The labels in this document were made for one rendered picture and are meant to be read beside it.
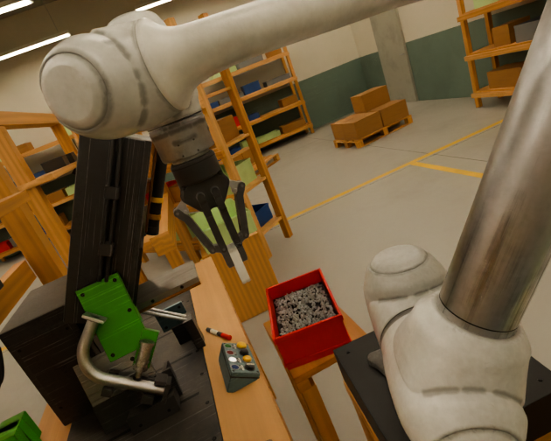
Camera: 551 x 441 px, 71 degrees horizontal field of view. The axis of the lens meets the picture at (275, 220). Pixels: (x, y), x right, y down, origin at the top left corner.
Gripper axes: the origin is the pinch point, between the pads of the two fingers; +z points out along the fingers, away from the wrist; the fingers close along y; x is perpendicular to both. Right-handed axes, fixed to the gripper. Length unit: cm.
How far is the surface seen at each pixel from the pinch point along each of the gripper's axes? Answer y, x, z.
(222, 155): 40, 287, 19
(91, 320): -38, 35, 11
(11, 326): -60, 47, 8
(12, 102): -259, 947, -172
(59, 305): -46, 46, 8
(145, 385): -33, 30, 32
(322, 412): 6, 28, 68
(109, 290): -32, 40, 8
